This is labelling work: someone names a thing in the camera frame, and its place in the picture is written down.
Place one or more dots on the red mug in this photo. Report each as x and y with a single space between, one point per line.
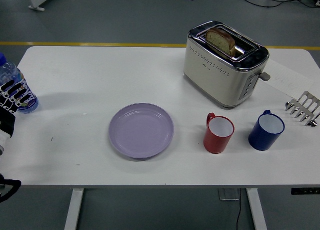
215 142

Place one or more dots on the brown bread slice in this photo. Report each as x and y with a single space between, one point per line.
220 40

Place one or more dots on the white paper sheet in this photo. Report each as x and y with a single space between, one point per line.
287 79

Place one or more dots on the grey box under table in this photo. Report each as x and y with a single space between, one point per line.
226 195

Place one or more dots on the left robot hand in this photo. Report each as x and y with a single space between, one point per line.
7 119

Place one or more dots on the cream and chrome toaster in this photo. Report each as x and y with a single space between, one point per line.
215 77

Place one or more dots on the purple plate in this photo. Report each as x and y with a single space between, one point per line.
141 131

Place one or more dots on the blue mug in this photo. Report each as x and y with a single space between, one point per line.
260 138

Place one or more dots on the metal toast rack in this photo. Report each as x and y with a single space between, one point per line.
306 102

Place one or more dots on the black table control panel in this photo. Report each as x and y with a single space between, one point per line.
305 191

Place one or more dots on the blue drink bottle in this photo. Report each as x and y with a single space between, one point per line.
10 73

